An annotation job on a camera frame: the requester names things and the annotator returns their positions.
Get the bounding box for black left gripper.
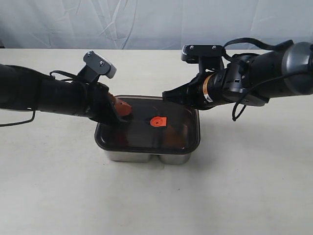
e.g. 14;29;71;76
74;83;132;125

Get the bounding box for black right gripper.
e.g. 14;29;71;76
162;70;227;110

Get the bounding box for red toy sausage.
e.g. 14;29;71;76
114;130;129;148

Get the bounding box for dark transparent box lid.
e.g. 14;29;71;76
94;95;201;154

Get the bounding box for yellow toy cheese wedge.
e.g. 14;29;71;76
163;125;185;149

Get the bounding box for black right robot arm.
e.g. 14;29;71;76
162;38;313;110

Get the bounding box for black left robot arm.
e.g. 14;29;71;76
0;65;132;126

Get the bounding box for stainless steel lunch box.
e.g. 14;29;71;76
105;151;192;165

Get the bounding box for grey-blue backdrop cloth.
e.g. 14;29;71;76
0;0;313;50

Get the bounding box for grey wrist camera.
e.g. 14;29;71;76
77;51;116;84
181;45;224;73

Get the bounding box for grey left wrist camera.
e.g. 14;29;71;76
77;51;116;84

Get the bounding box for black camera cable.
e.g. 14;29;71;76
0;70;79;127
221;37;313;122

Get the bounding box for black left camera cable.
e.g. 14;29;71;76
0;70;79;127

